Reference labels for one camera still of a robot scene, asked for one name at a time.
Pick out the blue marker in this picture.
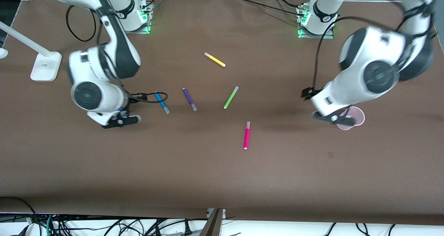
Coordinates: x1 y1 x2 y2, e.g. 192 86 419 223
154 93 171 114

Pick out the pink marker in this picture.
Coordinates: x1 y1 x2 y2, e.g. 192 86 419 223
243 121 251 150

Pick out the pink cup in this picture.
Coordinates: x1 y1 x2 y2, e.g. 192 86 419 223
336 106 366 131

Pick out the purple marker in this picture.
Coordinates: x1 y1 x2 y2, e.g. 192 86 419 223
182 88 197 112

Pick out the green marker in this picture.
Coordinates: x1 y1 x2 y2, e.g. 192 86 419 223
223 86 239 110

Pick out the yellow marker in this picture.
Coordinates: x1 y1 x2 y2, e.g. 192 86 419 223
204 52 226 68

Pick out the brown table mat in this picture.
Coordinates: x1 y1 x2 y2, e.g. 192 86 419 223
0 0 444 226

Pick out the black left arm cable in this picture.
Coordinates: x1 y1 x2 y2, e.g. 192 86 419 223
300 16 408 100

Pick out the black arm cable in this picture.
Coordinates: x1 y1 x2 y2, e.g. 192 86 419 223
66 5 168 104
300 16 408 100

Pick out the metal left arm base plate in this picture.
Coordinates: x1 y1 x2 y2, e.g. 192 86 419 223
296 5 335 40

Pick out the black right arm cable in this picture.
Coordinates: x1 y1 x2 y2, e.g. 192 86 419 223
66 5 168 104

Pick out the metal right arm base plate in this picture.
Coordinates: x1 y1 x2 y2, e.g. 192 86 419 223
114 1 154 35

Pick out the black power plug cable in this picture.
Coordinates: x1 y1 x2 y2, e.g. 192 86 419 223
144 218 208 236

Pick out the black cable on table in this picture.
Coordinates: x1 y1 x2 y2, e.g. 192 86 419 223
235 0 303 15

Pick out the aluminium frame post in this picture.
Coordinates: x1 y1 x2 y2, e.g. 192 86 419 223
199 208 226 236

